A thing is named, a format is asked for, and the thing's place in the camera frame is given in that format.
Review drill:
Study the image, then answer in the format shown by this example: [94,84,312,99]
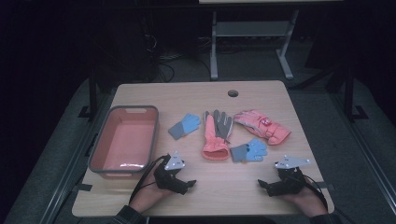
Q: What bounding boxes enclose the right hand-held gripper cable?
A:
[297,175,358,224]

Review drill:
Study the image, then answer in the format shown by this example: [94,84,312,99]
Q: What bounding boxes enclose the aluminium floor rail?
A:
[38,91,117,224]
[328,91,396,217]

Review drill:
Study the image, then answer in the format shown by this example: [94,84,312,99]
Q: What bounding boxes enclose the black metal post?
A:
[88,66,99,122]
[343,63,357,123]

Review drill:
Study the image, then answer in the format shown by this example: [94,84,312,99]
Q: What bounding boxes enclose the pink glove with grey palm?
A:
[201,109,233,161]

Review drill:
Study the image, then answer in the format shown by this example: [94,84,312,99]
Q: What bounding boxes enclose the grey metal stand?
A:
[209,8,300,81]

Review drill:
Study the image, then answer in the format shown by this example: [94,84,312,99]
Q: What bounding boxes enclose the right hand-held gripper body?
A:
[266,155,312,198]

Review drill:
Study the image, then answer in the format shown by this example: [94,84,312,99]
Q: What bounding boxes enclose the blue grey dotted knit glove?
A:
[230,137,269,163]

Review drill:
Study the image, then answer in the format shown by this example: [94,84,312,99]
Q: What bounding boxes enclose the person's left hand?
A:
[129,174,176,215]

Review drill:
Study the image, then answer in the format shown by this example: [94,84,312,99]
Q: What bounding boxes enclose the person's right hand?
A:
[281,178,329,217]

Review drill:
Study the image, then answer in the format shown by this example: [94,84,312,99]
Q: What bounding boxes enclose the bundle of floor cables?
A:
[146,32,213,83]

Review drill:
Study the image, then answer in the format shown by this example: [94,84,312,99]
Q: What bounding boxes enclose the pink basket with grey rim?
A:
[88,105,160,180]

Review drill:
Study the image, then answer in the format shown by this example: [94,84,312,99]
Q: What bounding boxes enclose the left hand-held gripper cable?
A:
[128,154,169,204]

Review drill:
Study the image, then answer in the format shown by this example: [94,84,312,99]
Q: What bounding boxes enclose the black table strap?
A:
[72,183,93,192]

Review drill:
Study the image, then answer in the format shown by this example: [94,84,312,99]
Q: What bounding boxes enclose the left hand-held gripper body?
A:
[153,150,189,196]

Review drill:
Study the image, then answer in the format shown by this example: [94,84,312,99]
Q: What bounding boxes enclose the hand-held gripper cable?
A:
[297,175,358,224]
[128,154,169,204]

